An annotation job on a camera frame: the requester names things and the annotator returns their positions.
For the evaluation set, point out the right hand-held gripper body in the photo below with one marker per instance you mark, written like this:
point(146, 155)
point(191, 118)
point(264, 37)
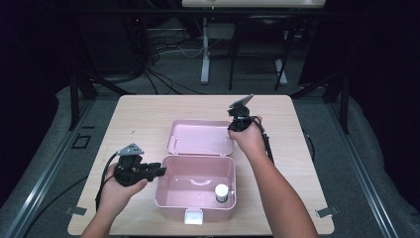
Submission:
point(242, 112)

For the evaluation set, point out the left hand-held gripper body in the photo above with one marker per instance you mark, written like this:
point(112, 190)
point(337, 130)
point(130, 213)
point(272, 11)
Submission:
point(130, 168)

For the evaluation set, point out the pink plastic storage box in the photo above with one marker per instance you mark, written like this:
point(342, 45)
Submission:
point(198, 139)

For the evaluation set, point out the small bottle with white cap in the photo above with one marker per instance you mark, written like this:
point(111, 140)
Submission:
point(221, 191)

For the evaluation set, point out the person's right hand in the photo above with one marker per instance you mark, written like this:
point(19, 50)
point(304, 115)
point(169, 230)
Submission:
point(249, 139)

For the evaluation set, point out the person's left hand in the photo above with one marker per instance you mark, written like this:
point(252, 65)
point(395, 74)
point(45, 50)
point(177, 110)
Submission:
point(115, 195)

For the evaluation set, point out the black chair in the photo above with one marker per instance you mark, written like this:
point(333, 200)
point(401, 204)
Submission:
point(261, 49)

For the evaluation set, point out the metal table clip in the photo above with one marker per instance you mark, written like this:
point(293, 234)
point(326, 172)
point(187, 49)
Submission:
point(327, 212)
point(76, 210)

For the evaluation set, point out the white desk with legs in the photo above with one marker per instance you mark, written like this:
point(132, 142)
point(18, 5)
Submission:
point(205, 49)

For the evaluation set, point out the black metal stand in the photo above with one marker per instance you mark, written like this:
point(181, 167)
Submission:
point(345, 102)
point(74, 99)

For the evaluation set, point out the aluminium floor rail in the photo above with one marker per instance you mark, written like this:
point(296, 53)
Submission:
point(49, 168)
point(360, 168)

